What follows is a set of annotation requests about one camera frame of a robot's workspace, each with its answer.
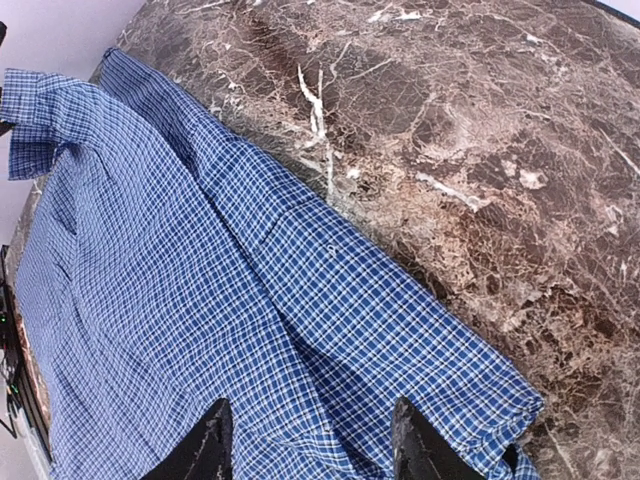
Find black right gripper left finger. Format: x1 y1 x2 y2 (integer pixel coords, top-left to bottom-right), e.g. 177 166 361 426
143 398 233 480

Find blue checkered shirt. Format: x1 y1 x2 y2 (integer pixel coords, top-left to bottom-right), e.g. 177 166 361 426
1 49 543 479

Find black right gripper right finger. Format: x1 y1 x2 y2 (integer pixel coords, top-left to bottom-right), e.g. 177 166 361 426
391 396 483 480

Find black front table rail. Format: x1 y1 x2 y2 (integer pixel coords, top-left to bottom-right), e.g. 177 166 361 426
1 245 52 464

